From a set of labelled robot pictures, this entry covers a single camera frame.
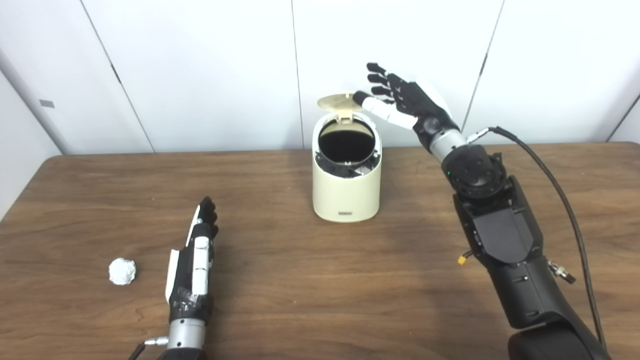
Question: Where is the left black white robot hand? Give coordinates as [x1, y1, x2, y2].
[165, 196, 219, 323]

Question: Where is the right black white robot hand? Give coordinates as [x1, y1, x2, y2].
[352, 62, 461, 151]

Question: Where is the white paper ball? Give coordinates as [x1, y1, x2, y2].
[108, 257, 137, 286]

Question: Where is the cream round bin lid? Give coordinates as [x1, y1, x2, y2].
[317, 92, 365, 123]

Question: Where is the cream-colored bin body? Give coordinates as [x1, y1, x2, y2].
[312, 111, 383, 223]

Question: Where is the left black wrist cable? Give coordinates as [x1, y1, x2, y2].
[127, 336, 170, 360]

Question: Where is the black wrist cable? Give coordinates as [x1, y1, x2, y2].
[466, 126, 608, 351]
[127, 336, 170, 360]

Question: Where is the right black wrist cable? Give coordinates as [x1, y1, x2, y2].
[466, 126, 608, 351]

